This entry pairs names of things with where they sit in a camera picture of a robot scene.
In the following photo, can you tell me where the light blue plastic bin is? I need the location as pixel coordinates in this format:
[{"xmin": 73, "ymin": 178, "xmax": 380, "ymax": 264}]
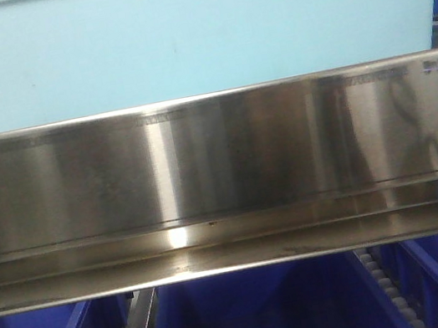
[{"xmin": 0, "ymin": 0, "xmax": 433, "ymax": 132}]

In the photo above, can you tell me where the dark blue bin lower middle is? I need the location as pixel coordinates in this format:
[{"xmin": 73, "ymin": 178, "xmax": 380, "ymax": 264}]
[{"xmin": 155, "ymin": 252, "xmax": 413, "ymax": 328}]

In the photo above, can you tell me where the white roller track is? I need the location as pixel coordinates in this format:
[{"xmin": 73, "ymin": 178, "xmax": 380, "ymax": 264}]
[{"xmin": 354, "ymin": 248, "xmax": 426, "ymax": 328}]

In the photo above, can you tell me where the stainless steel shelf rail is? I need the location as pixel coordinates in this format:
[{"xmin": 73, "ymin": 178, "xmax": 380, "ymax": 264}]
[{"xmin": 0, "ymin": 49, "xmax": 438, "ymax": 315}]

